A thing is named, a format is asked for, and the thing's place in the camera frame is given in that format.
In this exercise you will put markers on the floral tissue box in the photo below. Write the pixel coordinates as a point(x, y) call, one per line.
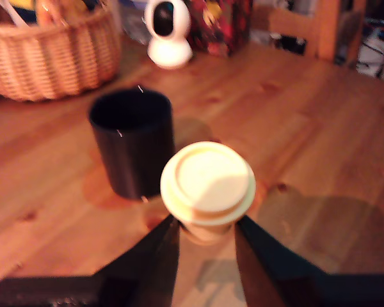
point(220, 28)

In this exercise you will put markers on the yellow tortilla chips bag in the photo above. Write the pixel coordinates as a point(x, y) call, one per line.
point(24, 3)

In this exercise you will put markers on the small white round camera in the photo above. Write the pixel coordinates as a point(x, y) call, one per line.
point(169, 51)

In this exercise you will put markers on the large clear water bottle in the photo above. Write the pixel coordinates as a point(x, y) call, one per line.
point(134, 22)

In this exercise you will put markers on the white cluttered item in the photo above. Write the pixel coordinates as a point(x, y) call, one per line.
point(371, 54)

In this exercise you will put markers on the black coffee mug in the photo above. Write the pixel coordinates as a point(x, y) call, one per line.
point(131, 160)

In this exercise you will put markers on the cream coffee capsule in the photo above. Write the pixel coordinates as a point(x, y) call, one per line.
point(208, 182)

